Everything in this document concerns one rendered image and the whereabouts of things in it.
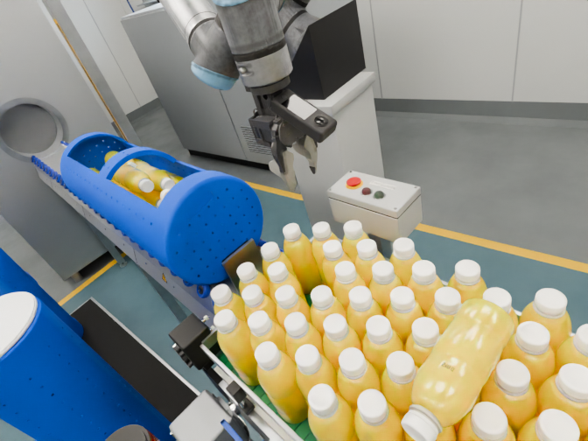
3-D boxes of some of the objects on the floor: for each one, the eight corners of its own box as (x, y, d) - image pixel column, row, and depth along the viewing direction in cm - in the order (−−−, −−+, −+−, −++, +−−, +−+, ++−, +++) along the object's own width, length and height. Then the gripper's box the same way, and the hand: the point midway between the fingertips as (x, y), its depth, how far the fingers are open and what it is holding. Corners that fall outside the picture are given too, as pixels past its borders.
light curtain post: (201, 252, 270) (51, -9, 169) (206, 255, 266) (54, -11, 165) (195, 257, 267) (38, -4, 166) (199, 260, 263) (41, -6, 162)
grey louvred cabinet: (219, 134, 446) (163, 1, 360) (375, 154, 312) (346, -49, 226) (185, 157, 418) (115, 19, 332) (341, 190, 285) (292, -26, 199)
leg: (125, 261, 288) (76, 197, 250) (129, 263, 284) (79, 199, 247) (119, 265, 285) (68, 202, 248) (122, 269, 281) (71, 204, 244)
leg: (188, 318, 222) (135, 243, 185) (192, 323, 218) (139, 247, 181) (180, 325, 220) (124, 250, 182) (185, 330, 216) (129, 255, 179)
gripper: (274, 65, 69) (302, 161, 82) (224, 93, 64) (262, 192, 76) (306, 65, 64) (331, 168, 76) (255, 96, 58) (290, 201, 71)
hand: (304, 178), depth 74 cm, fingers open, 6 cm apart
